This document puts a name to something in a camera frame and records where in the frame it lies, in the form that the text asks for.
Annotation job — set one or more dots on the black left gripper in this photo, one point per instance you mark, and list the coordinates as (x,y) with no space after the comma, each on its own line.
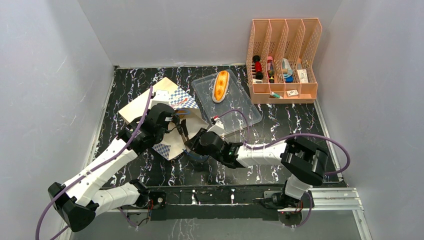
(149,112)

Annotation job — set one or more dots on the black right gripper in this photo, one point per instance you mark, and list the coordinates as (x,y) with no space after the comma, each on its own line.
(193,141)

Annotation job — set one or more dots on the checkered paper bread bag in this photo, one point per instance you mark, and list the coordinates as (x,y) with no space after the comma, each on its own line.
(184,106)

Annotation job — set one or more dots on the yellow fake bread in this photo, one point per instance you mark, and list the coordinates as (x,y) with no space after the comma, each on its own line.
(220,86)

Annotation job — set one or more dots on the clear plastic tray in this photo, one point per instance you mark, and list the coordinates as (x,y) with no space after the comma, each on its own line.
(236,111)

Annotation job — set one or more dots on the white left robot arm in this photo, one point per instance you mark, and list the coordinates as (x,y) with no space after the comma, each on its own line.
(79,200)

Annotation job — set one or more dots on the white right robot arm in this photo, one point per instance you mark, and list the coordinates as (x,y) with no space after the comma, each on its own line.
(305,160)

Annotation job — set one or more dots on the red black dumbbell toy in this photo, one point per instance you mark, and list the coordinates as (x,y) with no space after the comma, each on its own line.
(258,71)

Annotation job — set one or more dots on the green tipped tube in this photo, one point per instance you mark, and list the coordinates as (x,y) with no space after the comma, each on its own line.
(276,95)

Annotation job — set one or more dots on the red pink bottle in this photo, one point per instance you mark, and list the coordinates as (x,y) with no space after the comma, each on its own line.
(270,69)

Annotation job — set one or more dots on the small white card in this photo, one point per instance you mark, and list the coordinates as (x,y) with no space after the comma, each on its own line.
(292,93)

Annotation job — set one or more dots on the blue tape roll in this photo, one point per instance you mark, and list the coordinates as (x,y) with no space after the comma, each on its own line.
(287,71)

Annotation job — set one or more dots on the peach desk file organizer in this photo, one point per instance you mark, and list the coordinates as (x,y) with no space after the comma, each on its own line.
(280,58)

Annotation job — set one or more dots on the white small box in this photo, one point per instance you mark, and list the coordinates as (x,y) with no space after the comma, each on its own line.
(301,72)

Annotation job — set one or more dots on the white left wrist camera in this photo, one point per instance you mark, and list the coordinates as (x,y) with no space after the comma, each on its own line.
(160,97)

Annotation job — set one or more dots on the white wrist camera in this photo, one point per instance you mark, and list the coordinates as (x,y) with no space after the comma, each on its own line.
(217,126)
(160,97)

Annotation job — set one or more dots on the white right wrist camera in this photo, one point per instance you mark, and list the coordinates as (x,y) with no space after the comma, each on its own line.
(217,126)

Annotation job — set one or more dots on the aluminium front rail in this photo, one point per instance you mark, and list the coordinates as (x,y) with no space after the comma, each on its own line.
(316,199)

